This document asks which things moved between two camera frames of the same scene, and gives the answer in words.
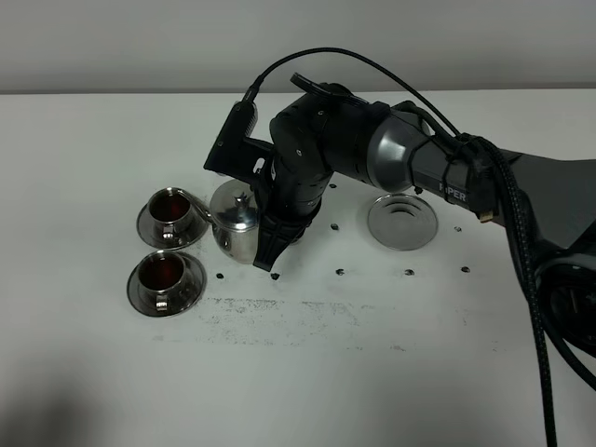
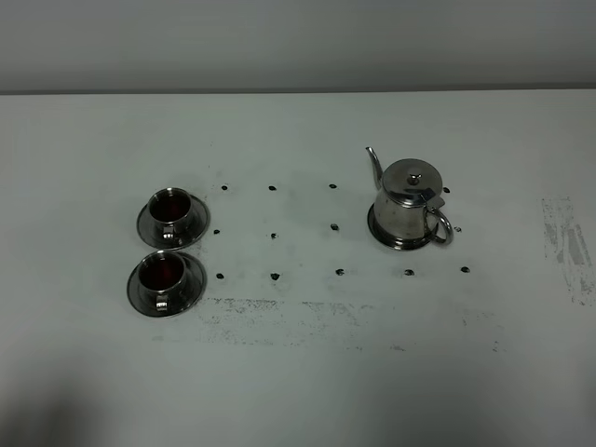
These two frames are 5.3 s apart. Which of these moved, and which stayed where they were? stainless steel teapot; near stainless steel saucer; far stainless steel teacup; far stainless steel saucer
Moved: stainless steel teapot
Stayed: far stainless steel teacup; near stainless steel saucer; far stainless steel saucer
